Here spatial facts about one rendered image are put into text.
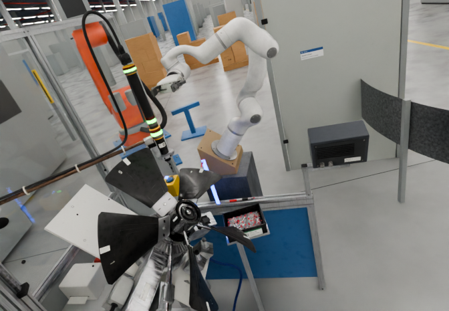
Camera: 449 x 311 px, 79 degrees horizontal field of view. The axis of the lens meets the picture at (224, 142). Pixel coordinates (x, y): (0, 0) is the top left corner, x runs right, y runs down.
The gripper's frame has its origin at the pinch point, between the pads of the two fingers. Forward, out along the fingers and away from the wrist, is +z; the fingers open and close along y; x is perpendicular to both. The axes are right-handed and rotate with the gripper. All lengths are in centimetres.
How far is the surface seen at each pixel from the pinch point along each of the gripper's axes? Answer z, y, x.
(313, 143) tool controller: -10, -58, -43
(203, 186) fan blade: 8.2, -5.5, -47.0
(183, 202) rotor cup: 25.9, -2.8, -40.4
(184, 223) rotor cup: 35, -5, -43
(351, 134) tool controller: -11, -76, -42
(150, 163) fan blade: 15.1, 10.7, -25.8
